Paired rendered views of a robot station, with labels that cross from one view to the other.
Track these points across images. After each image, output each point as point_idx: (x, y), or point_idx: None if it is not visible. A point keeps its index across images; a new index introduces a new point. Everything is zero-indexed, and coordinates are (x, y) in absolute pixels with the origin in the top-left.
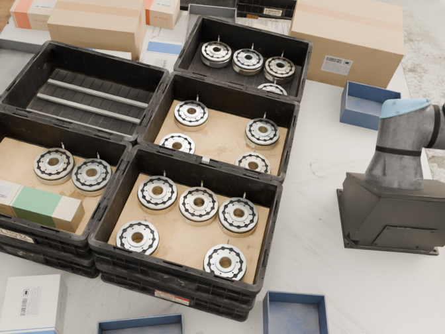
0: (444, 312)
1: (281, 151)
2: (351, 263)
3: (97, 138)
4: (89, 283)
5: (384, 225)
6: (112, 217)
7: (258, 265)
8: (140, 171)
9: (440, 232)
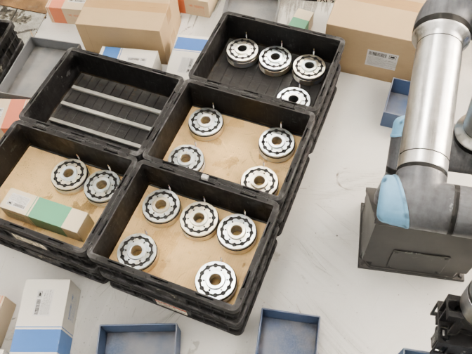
0: None
1: None
2: (362, 284)
3: (105, 152)
4: (100, 288)
5: (391, 249)
6: (115, 230)
7: None
8: (149, 183)
9: (455, 260)
